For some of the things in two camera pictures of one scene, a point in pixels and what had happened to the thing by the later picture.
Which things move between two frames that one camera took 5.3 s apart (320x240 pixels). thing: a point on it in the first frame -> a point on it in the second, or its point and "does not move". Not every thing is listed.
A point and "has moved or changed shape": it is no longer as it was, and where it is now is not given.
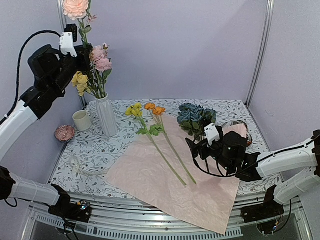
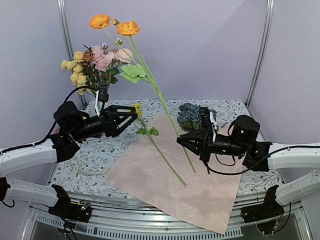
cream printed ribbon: x=74 y=162 does not move
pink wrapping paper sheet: x=161 y=170 does not move
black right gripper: x=201 y=145 -> x=204 y=144
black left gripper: x=84 y=51 -> x=110 y=119
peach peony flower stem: x=75 y=10 -> x=122 y=55
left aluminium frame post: x=62 y=8 does not move
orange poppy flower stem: x=158 y=129 -> x=139 y=72
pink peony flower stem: x=103 y=66 has moved or changed shape
